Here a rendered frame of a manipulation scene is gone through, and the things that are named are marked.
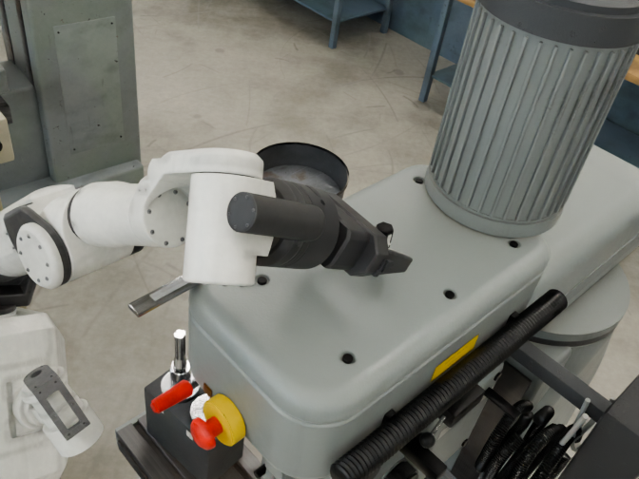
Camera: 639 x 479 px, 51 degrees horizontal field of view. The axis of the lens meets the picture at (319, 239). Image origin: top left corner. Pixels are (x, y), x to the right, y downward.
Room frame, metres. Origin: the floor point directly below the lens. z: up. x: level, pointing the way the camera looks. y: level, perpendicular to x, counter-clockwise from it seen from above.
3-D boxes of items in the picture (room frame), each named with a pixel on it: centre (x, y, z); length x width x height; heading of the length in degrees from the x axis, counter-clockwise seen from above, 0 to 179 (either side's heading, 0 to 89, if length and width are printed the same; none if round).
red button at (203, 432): (0.43, 0.09, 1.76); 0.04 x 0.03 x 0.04; 49
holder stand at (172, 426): (0.90, 0.22, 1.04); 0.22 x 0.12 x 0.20; 56
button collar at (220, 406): (0.44, 0.08, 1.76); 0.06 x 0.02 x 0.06; 49
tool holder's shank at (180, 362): (0.92, 0.26, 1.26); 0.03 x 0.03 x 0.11
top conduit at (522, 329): (0.55, -0.21, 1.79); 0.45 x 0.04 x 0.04; 139
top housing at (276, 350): (0.63, -0.08, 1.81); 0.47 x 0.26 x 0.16; 139
